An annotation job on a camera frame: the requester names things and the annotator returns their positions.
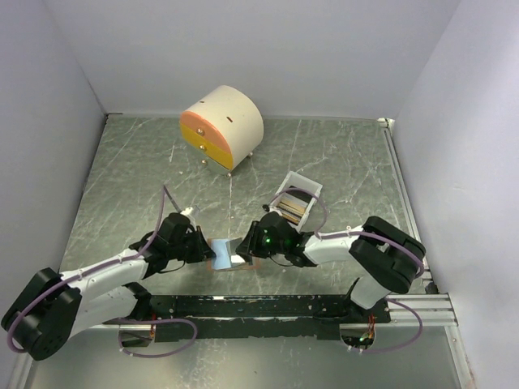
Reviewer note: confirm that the white plastic card bin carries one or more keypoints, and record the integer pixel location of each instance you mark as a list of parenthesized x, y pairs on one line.
[(299, 182)]

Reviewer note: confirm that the pink leather card holder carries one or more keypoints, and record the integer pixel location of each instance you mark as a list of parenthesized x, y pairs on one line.
[(224, 248)]

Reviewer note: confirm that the cream round drawer cabinet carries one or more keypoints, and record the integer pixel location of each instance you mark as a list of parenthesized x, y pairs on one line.
[(223, 128)]

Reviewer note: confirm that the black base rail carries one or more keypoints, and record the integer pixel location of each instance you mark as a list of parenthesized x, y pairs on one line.
[(265, 316)]

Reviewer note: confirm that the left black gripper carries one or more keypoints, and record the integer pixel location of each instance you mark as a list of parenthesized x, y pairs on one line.
[(202, 251)]

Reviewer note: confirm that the stack of cards in bin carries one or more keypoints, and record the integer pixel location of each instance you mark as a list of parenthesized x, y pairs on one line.
[(294, 206)]

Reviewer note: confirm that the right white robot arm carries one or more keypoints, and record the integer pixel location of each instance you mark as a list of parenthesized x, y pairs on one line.
[(391, 258)]

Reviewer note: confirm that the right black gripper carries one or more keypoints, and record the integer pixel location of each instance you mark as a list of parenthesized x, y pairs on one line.
[(250, 245)]

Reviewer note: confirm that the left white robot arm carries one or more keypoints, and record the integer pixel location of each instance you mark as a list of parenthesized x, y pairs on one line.
[(54, 306)]

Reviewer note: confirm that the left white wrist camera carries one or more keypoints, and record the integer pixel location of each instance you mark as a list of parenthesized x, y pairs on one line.
[(191, 212)]

